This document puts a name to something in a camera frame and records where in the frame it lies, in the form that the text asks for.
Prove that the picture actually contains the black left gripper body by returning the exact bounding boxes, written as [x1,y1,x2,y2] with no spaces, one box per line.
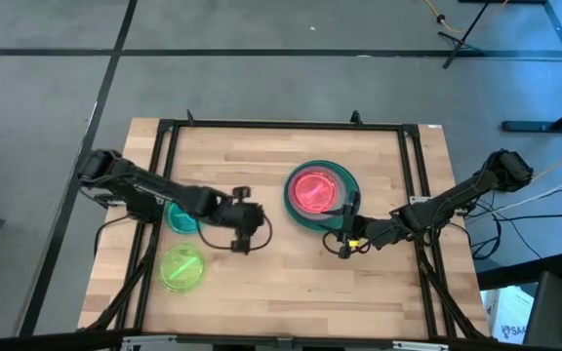
[212,186,259,255]

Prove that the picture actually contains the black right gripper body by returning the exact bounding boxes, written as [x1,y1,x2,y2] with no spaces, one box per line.
[339,192,397,258]

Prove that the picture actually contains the pink translucent plastic plate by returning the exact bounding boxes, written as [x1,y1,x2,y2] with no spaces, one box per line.
[294,169,341,214]

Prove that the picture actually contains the large teal plastic plate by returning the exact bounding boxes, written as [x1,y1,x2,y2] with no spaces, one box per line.
[283,159,362,233]

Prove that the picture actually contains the cyan translucent plastic plate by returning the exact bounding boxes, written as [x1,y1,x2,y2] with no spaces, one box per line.
[163,202,202,236]

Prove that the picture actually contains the green translucent plastic plate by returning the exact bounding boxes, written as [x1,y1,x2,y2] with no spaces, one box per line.
[158,243,206,293]

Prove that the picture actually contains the white printed box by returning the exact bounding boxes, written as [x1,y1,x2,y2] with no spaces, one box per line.
[480,286,536,343]

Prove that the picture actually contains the black tripod stand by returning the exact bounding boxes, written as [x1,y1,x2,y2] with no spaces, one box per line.
[437,0,492,69]

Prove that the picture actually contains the black metal rig beam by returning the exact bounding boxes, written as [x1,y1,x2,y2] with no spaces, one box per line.
[0,329,562,351]

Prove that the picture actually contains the left gripper black cable loop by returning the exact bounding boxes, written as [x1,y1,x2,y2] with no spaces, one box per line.
[196,214,274,253]

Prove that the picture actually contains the gripper black cable loop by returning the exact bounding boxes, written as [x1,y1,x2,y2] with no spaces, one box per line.
[322,230,360,258]
[196,214,274,253]

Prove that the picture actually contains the right gripper black cable loop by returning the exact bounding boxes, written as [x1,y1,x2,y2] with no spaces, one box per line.
[322,230,360,258]

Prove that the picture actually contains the black metal table frame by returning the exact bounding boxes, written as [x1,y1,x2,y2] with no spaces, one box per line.
[85,109,492,342]

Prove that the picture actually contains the white cable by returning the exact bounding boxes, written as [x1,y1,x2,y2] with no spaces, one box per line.
[475,165,562,215]

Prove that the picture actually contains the black floor cable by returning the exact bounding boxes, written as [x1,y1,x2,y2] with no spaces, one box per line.
[465,182,562,260]

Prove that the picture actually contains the dark metal table leg frame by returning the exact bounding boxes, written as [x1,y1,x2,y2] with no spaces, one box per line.
[500,0,562,134]

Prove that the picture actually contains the yellow floor cable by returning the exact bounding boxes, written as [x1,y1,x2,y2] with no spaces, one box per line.
[422,0,467,35]

